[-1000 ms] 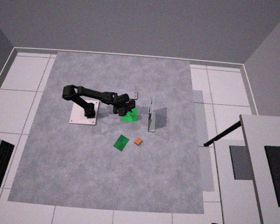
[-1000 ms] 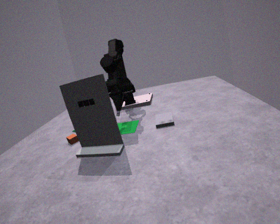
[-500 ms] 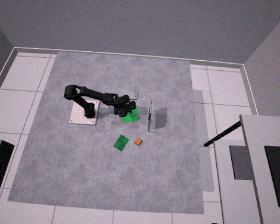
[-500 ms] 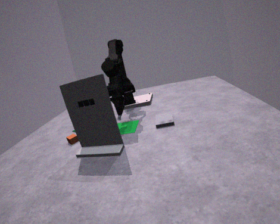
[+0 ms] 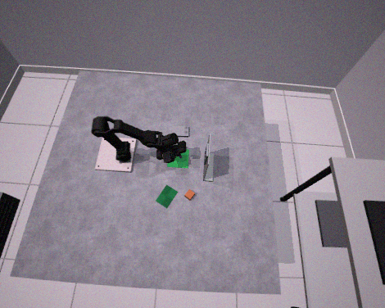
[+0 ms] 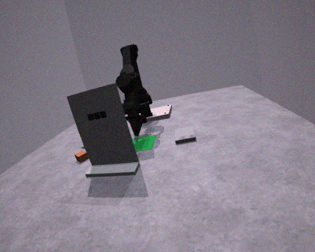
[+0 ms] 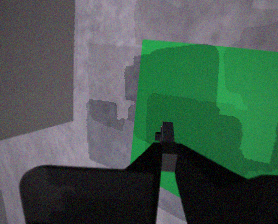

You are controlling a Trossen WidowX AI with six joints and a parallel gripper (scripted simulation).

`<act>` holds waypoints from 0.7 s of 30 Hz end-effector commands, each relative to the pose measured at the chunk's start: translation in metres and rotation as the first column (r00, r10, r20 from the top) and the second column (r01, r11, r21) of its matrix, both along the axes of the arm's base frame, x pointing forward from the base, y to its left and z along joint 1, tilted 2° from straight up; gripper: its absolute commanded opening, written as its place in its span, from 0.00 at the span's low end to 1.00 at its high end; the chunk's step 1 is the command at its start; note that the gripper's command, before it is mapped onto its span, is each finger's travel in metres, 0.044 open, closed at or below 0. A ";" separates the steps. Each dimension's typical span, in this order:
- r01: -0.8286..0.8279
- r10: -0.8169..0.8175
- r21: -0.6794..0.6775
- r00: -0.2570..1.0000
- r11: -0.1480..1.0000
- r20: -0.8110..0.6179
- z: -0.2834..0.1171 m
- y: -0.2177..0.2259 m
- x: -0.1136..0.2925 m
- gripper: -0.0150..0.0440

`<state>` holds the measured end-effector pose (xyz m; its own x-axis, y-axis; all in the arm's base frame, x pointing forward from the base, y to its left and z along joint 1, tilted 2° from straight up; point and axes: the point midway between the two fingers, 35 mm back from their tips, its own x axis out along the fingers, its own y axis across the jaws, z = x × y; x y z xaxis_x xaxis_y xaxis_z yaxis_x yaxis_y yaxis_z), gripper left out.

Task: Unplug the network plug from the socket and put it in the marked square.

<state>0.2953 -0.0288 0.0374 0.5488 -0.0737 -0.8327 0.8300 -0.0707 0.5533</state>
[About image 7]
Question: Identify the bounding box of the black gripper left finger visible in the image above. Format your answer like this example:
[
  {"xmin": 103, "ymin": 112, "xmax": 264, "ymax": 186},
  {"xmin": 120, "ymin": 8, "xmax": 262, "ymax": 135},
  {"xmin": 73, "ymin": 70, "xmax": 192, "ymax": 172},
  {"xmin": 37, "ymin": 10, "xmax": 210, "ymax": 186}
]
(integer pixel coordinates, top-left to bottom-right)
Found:
[{"xmin": 19, "ymin": 142, "xmax": 163, "ymax": 224}]

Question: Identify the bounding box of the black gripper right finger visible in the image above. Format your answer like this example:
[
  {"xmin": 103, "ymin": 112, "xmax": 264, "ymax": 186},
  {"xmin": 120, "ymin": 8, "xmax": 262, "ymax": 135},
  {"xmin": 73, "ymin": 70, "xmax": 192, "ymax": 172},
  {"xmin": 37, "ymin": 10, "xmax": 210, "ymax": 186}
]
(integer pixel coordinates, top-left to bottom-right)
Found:
[{"xmin": 175, "ymin": 143, "xmax": 278, "ymax": 224}]

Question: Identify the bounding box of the green translucent square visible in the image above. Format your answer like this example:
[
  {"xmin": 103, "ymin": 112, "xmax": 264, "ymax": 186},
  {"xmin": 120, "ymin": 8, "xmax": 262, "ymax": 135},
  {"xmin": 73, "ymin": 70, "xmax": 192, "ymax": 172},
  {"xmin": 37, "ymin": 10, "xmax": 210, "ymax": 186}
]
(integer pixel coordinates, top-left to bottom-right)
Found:
[{"xmin": 130, "ymin": 40, "xmax": 278, "ymax": 179}]

